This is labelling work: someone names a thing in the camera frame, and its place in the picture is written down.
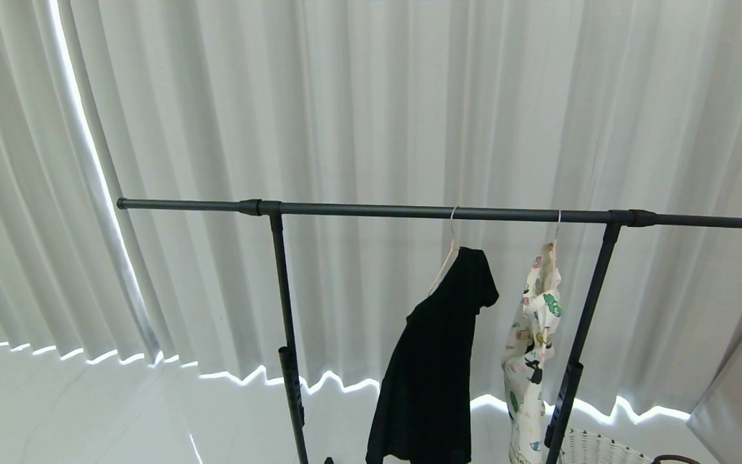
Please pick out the pink clothes hanger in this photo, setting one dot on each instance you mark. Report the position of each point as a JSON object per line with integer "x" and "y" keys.
{"x": 557, "y": 225}
{"x": 449, "y": 248}

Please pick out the black short-sleeved shirt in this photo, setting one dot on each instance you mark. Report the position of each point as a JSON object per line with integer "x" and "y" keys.
{"x": 429, "y": 374}

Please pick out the cream printed garment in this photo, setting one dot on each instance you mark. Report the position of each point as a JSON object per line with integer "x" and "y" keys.
{"x": 529, "y": 361}

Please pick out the black clothes rack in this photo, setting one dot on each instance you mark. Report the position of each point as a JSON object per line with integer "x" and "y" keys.
{"x": 409, "y": 211}

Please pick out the white laundry basket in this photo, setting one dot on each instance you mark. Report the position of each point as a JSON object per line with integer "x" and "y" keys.
{"x": 596, "y": 448}

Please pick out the white curtain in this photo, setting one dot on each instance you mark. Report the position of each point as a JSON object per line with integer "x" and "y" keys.
{"x": 345, "y": 96}

